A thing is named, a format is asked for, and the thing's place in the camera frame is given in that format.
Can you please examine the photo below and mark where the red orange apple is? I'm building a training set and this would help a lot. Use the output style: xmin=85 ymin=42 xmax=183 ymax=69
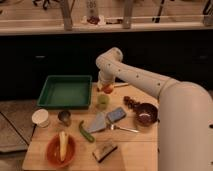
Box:
xmin=101 ymin=84 xmax=114 ymax=94

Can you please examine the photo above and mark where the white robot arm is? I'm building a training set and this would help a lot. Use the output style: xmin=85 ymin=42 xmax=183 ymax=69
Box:
xmin=96 ymin=47 xmax=213 ymax=171

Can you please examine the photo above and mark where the green plastic cup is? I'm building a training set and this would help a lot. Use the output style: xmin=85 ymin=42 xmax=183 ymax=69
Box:
xmin=97 ymin=94 xmax=109 ymax=110

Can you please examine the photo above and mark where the small metal cup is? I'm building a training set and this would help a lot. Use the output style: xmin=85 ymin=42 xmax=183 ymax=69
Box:
xmin=58 ymin=110 xmax=71 ymax=126

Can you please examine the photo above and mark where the white paper cup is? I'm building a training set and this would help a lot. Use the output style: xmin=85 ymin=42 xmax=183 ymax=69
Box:
xmin=32 ymin=109 xmax=50 ymax=128

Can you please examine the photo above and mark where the bunch of dark grapes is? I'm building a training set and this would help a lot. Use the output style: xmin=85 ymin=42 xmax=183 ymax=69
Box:
xmin=123 ymin=96 xmax=139 ymax=109

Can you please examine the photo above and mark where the blue sponge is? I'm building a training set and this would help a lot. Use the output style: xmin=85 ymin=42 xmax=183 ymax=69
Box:
xmin=107 ymin=107 xmax=126 ymax=123

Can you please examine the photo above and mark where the green plastic tray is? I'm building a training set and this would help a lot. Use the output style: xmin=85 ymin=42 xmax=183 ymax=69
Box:
xmin=37 ymin=75 xmax=92 ymax=109

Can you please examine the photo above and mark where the grey cloth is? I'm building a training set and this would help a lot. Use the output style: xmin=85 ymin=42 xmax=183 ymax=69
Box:
xmin=84 ymin=113 xmax=107 ymax=133

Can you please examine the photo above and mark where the metal fork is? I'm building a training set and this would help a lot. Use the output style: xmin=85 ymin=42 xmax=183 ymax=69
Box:
xmin=109 ymin=124 xmax=139 ymax=133

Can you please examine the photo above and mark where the wooden board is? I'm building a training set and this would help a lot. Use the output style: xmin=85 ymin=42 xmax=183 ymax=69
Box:
xmin=22 ymin=85 xmax=158 ymax=171

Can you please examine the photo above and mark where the dark purple bowl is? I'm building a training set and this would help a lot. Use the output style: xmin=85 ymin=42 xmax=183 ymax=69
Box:
xmin=136 ymin=103 xmax=158 ymax=127

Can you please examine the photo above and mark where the green chili pepper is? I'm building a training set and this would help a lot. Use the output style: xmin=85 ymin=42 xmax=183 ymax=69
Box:
xmin=79 ymin=120 xmax=95 ymax=143

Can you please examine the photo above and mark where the black wooden eraser block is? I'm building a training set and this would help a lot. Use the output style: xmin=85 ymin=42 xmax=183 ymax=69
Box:
xmin=92 ymin=139 xmax=118 ymax=163

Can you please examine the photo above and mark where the yellow corn cob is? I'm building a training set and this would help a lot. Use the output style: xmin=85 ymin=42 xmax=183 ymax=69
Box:
xmin=59 ymin=131 xmax=68 ymax=161

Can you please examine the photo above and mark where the orange bowl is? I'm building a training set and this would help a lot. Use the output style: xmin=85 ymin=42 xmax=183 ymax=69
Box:
xmin=45 ymin=134 xmax=76 ymax=168

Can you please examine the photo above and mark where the wooden handled brush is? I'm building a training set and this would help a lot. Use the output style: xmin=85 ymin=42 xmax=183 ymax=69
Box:
xmin=96 ymin=82 xmax=130 ymax=92

